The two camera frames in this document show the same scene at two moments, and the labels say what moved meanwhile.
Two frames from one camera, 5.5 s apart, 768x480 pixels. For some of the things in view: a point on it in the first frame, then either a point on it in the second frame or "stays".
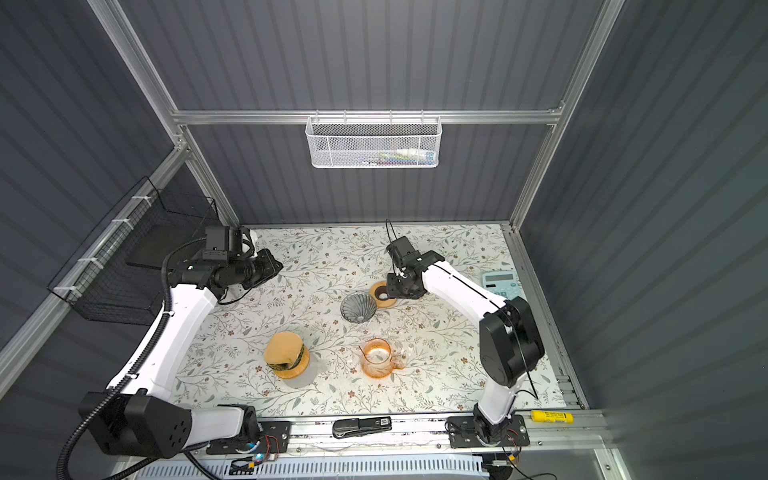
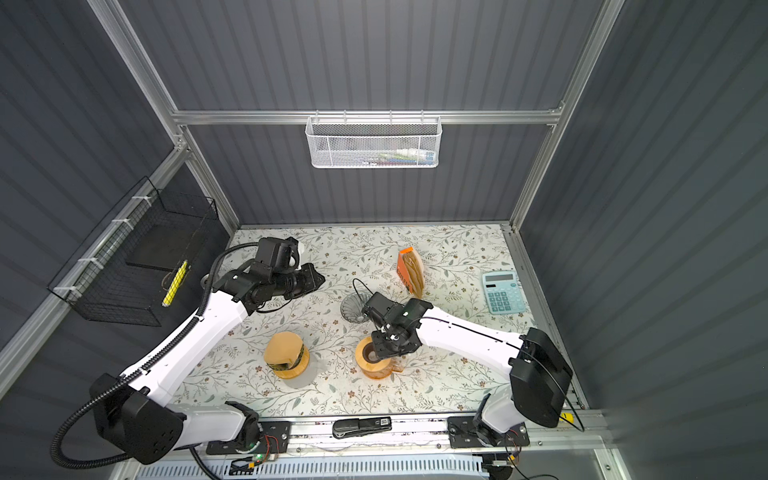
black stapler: (351, 427) stays
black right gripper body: (397, 287) to (384, 345)
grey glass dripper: (358, 307) stays
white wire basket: (368, 142) stays
